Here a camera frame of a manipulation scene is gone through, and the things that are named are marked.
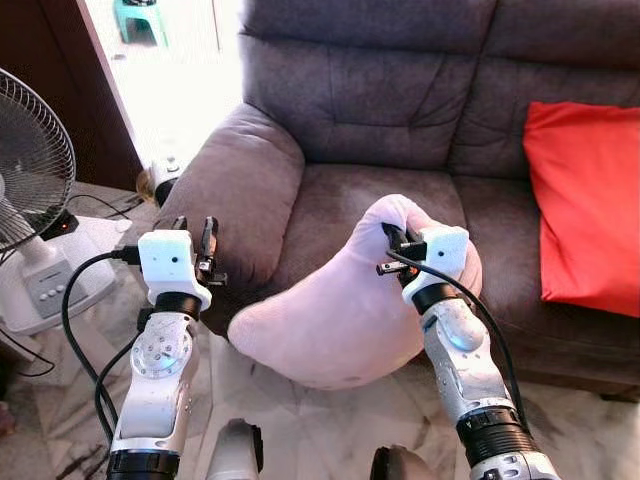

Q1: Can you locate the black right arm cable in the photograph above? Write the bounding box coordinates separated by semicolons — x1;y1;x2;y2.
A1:
385;249;528;429

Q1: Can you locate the red square pillow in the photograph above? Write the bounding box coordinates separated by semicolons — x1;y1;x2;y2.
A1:
523;100;640;319

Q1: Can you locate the silver left robot leg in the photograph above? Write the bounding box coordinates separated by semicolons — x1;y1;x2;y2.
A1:
204;419;265;480

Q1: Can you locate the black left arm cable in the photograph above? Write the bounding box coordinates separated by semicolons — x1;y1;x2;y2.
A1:
60;245;143;443

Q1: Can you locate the black right robot leg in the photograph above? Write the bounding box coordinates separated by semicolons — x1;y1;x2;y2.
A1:
369;444;437;480

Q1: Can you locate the green plastic stool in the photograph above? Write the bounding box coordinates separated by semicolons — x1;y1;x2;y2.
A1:
112;0;168;48

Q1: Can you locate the brown-grey fabric sofa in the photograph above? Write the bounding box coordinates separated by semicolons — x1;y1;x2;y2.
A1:
155;0;640;401

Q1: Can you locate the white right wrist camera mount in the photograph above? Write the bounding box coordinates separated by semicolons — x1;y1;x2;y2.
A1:
417;225;471;291

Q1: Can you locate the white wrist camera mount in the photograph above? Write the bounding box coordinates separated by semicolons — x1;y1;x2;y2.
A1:
137;229;214;311
417;225;471;291

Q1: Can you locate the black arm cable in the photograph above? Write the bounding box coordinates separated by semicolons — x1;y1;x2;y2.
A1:
385;249;528;429
60;245;143;443

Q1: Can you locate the thin black floor cable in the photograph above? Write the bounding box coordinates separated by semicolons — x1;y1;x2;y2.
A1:
64;193;148;223

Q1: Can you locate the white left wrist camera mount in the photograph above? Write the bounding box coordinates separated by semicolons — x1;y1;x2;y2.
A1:
137;229;214;311

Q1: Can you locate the dark brown wooden door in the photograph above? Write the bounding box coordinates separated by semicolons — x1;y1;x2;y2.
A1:
0;0;143;192

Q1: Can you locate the pink crescent plush pillow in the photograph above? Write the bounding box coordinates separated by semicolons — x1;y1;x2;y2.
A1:
227;193;485;391

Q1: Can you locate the white standing fan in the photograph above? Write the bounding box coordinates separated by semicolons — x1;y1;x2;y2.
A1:
0;67;133;337

